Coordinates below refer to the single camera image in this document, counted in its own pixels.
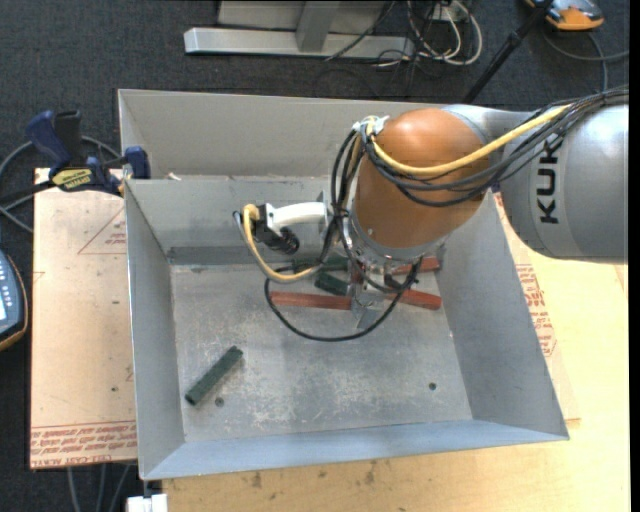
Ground red-brown flat block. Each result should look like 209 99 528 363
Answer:
392 258 443 276
269 291 353 312
388 288 444 311

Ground black cylinder on white bracket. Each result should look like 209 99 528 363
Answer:
253 201 330 257

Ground grey metal bin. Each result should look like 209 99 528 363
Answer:
118 88 571 482

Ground brown cardboard board red print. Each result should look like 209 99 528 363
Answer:
29 167 582 471

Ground dark green flat block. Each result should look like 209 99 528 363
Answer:
184 345 245 408
313 271 350 297
291 256 351 274

